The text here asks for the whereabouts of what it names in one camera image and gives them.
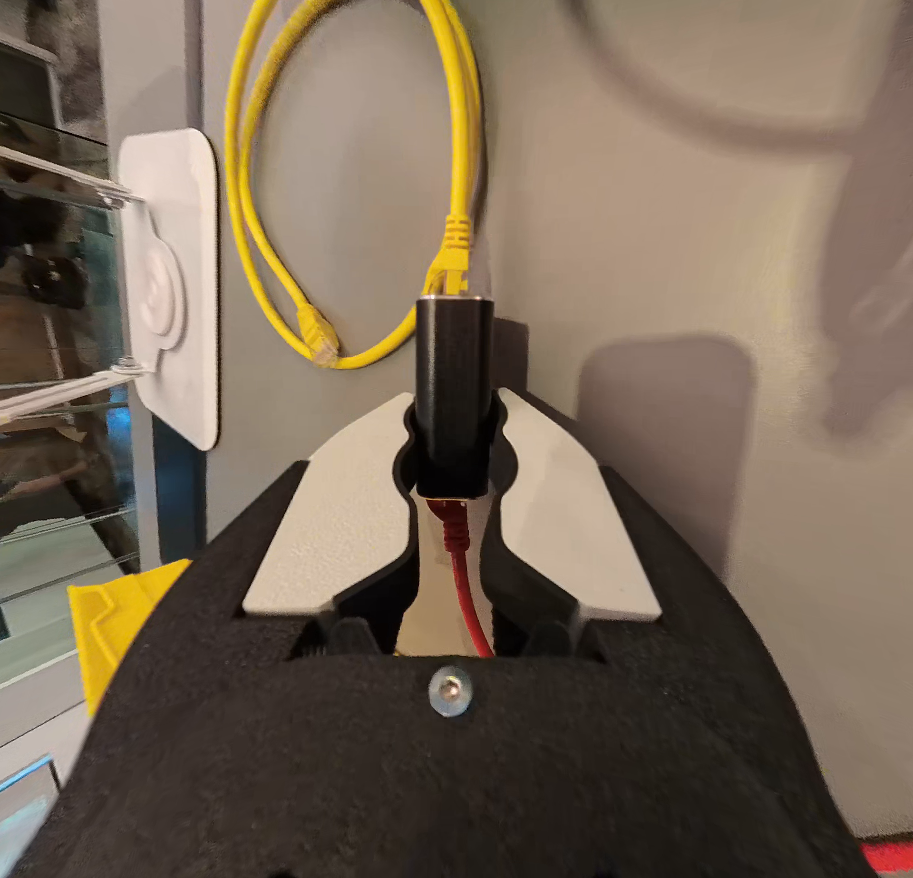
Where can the glass railing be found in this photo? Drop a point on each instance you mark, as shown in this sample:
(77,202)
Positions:
(43,535)

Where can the black ethernet coupler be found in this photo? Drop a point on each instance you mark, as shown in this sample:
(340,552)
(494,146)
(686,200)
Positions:
(453,393)

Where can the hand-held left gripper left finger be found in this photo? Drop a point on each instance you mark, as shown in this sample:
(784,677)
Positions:
(335,514)

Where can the white plastic mount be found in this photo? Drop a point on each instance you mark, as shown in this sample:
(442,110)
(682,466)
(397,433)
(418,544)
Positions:
(178,293)

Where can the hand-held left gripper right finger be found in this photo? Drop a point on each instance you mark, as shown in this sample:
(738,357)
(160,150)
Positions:
(570,528)

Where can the yellow plastic bin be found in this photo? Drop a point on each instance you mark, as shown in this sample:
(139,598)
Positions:
(107,621)

